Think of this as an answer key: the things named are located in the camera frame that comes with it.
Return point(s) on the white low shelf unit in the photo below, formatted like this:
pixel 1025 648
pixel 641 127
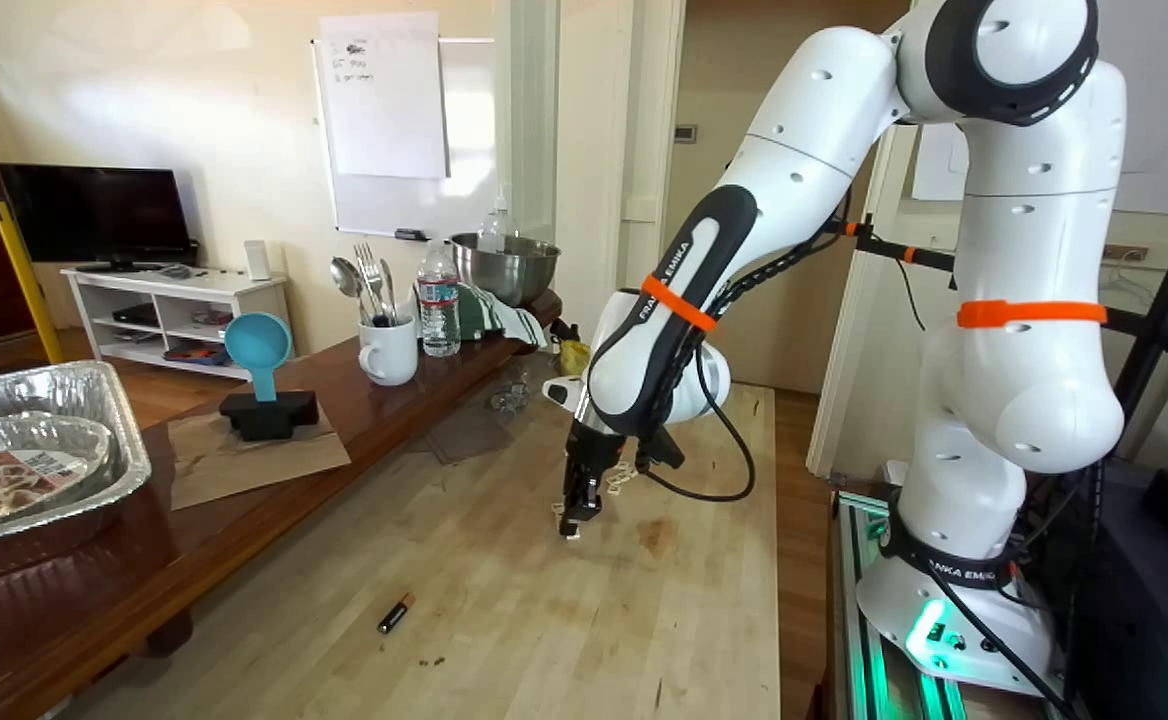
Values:
pixel 178 313

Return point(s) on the blue plastic scoop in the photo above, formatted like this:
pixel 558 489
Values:
pixel 259 346

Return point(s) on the aluminium foil tray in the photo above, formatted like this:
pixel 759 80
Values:
pixel 109 415

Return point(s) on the black flat television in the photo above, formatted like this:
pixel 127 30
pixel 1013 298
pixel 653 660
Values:
pixel 96 215

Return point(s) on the aluminium frame rail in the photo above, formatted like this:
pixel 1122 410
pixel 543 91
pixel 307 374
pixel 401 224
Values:
pixel 859 600

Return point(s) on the brown wooden side bench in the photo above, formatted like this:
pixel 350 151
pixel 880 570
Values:
pixel 76 585

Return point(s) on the black cabinet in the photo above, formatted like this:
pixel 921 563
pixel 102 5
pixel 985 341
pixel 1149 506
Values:
pixel 1146 626

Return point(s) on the white mug holding utensils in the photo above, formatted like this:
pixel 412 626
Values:
pixel 391 353

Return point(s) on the yellow stick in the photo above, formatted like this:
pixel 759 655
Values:
pixel 25 281

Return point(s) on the clear water bottle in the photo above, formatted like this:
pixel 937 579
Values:
pixel 437 305

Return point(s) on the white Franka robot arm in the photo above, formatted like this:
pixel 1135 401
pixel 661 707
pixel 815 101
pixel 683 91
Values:
pixel 1025 384

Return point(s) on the black marker pen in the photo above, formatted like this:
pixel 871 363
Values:
pixel 394 612

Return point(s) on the black tripod pole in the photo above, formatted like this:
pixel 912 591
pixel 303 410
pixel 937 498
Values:
pixel 1164 295

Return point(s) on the metal spoon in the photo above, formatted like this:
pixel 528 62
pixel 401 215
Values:
pixel 350 276

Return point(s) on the crumpled plastic wrapper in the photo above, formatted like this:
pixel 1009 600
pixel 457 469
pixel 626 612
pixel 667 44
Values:
pixel 8 483

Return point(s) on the brown cardboard sheet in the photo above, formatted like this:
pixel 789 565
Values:
pixel 244 464

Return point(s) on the white wall whiteboard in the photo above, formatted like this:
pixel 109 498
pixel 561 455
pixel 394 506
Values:
pixel 470 133

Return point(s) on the metal mixing bowl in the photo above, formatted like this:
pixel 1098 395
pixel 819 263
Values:
pixel 519 268

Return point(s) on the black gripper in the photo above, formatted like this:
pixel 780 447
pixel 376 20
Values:
pixel 593 462

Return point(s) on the white green plastic bag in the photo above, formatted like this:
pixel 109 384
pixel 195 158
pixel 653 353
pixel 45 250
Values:
pixel 508 320

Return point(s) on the black scoop stand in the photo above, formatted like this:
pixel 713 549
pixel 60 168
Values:
pixel 269 416

